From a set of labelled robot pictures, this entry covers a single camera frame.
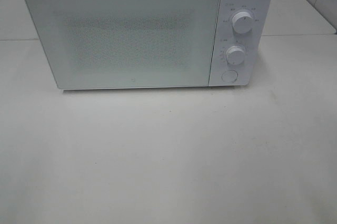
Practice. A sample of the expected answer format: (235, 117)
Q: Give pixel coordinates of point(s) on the round white door button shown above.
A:
(229, 76)

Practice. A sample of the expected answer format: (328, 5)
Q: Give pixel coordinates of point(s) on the white upper power knob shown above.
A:
(242, 21)

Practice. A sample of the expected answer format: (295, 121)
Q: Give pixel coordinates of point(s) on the white timer knob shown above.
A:
(235, 54)

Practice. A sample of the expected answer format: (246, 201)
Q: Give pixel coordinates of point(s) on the white microwave door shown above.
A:
(116, 44)

